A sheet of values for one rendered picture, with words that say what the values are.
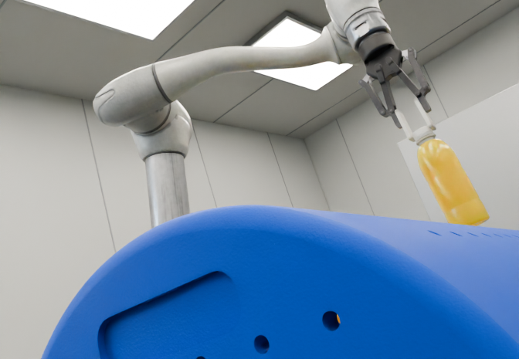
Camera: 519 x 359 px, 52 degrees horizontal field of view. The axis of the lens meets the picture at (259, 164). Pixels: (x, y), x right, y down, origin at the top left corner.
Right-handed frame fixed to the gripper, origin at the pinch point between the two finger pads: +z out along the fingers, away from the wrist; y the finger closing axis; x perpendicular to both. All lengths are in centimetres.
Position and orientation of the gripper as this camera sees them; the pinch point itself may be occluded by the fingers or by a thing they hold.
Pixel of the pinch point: (415, 120)
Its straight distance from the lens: 112.7
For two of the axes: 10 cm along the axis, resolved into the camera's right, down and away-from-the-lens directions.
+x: 5.5, 1.4, 8.2
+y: 7.6, -4.8, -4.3
